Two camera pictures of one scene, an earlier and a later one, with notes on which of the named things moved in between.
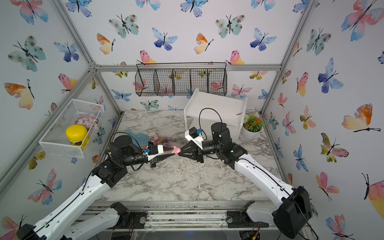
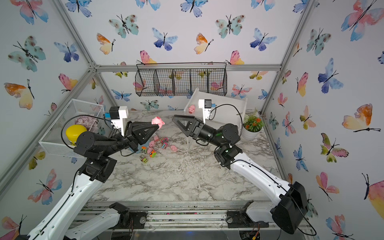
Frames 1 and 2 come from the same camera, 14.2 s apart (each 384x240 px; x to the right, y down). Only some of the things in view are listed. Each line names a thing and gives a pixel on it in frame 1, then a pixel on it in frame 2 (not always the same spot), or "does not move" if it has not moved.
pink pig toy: (176, 150) → (191, 109)
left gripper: (160, 149) → (136, 137)
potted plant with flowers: (252, 125) does not move
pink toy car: (164, 141) does not move
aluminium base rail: (193, 215) does not move
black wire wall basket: (181, 79) does not move
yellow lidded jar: (77, 136) does not move
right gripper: (197, 152) → (195, 129)
